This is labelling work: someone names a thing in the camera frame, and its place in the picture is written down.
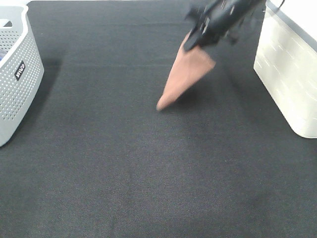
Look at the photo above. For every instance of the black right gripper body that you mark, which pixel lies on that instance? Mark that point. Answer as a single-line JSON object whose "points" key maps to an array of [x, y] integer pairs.
{"points": [[217, 19]]}

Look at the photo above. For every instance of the right gripper black finger holding towel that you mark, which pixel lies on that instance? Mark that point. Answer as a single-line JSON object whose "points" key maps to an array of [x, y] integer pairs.
{"points": [[193, 40]]}

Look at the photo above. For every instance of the brown towel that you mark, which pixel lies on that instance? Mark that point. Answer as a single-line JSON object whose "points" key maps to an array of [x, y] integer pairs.
{"points": [[188, 68]]}

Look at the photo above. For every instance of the white storage box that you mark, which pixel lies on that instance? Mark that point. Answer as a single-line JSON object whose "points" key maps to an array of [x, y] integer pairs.
{"points": [[286, 61]]}

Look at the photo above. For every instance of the black table mat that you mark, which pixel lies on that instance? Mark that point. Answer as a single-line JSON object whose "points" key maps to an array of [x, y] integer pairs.
{"points": [[93, 158]]}

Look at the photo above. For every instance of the grey perforated laundry basket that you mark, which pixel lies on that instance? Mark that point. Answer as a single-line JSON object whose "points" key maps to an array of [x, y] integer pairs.
{"points": [[21, 69]]}

